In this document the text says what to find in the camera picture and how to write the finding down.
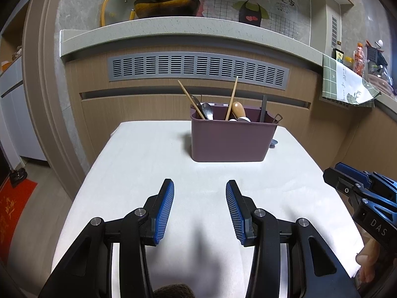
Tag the yellow rimmed glass lid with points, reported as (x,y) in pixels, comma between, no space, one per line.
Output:
(115,11)

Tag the wooden chopstick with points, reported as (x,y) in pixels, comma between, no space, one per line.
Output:
(191,100)
(231,99)

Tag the purple utensil caddy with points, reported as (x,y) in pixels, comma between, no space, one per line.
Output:
(219,140)

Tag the metal spoon black handle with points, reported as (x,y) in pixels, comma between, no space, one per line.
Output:
(207,111)

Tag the person right hand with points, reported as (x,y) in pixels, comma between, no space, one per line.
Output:
(367,258)

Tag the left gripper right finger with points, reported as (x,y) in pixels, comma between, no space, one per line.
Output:
(260,229)

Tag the yellow handled pan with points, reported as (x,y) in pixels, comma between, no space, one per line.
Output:
(165,8)

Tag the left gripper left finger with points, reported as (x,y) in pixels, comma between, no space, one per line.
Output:
(143,227)

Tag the white tablecloth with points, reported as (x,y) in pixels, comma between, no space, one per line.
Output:
(199,247)

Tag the seasoning bottle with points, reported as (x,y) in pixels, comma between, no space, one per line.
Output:
(338,55)

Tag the orange snack bag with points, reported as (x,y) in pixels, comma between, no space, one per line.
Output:
(359,60)

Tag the grey ventilation grille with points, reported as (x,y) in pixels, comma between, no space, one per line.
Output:
(197,65)

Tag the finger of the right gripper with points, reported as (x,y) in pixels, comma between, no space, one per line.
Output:
(358,175)
(340,181)

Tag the wooden spoon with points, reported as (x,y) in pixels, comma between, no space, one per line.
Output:
(238,110)

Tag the green checked towel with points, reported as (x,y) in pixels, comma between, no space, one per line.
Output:
(342,85)

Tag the red floor mat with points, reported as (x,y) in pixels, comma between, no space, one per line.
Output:
(12,201)

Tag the black knife block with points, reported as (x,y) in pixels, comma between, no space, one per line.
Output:
(376,61)

